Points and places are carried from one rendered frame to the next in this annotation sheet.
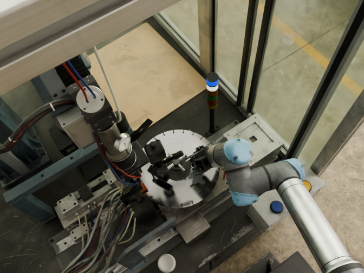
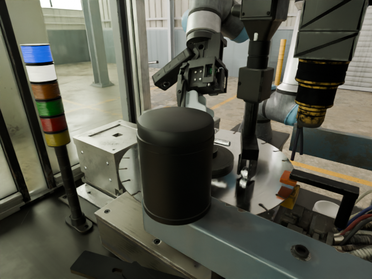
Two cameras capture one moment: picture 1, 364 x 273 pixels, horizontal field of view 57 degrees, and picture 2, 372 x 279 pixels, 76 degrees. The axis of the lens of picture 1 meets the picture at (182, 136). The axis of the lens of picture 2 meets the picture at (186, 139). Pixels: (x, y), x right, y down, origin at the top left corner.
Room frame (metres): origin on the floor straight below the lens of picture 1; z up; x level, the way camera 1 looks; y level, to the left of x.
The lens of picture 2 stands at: (0.75, 0.37, 1.18)
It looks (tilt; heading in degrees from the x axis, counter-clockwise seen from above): 25 degrees down; 240
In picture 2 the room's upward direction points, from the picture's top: straight up
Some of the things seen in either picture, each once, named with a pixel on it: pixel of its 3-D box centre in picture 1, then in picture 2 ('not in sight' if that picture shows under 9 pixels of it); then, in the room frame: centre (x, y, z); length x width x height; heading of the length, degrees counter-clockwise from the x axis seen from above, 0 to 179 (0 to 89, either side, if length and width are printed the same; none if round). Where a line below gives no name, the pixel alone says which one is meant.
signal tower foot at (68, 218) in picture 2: (212, 129); (78, 219); (0.76, -0.15, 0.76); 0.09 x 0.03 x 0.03; 116
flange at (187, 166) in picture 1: (176, 165); (205, 153); (0.52, 0.04, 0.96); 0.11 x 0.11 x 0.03
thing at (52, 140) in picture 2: (212, 103); (57, 135); (0.76, -0.15, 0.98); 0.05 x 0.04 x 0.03; 26
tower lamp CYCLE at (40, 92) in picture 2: (212, 89); (46, 89); (0.76, -0.15, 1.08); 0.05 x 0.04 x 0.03; 26
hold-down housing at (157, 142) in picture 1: (157, 157); (260, 35); (0.46, 0.09, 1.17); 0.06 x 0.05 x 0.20; 107
